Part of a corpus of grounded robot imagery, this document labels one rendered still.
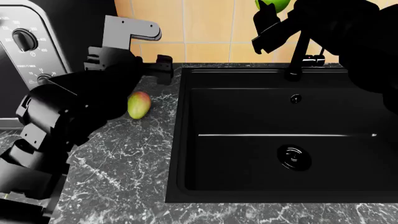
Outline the black sink faucet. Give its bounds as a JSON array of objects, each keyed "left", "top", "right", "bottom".
[{"left": 284, "top": 34, "right": 326, "bottom": 82}]

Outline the silver toaster oven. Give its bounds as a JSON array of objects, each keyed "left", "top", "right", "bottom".
[{"left": 0, "top": 0, "right": 76, "bottom": 131}]

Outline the black kitchen sink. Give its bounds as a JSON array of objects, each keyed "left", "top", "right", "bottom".
[{"left": 164, "top": 62, "right": 398, "bottom": 204}]

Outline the black timer knob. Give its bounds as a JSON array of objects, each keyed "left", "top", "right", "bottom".
[{"left": 36, "top": 73, "right": 60, "bottom": 86}]

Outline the green round fruit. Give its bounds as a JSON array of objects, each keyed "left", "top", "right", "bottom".
[{"left": 254, "top": 0, "right": 292, "bottom": 14}]

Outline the red-green mango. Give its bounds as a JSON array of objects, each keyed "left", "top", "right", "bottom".
[{"left": 127, "top": 90, "right": 152, "bottom": 120}]

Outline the grey gripper camera bracket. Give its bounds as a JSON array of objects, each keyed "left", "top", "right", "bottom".
[{"left": 101, "top": 15, "right": 163, "bottom": 51}]

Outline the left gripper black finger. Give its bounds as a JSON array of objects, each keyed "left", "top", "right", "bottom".
[
  {"left": 83, "top": 46, "right": 106, "bottom": 71},
  {"left": 155, "top": 54, "right": 174, "bottom": 86}
]

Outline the black sink drain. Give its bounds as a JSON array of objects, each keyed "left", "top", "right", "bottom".
[{"left": 276, "top": 144, "right": 313, "bottom": 172}]

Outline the black temperature knob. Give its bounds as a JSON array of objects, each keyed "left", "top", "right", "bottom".
[{"left": 11, "top": 28, "right": 39, "bottom": 52}]

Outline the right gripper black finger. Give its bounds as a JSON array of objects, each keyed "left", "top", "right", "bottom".
[{"left": 252, "top": 0, "right": 281, "bottom": 36}]

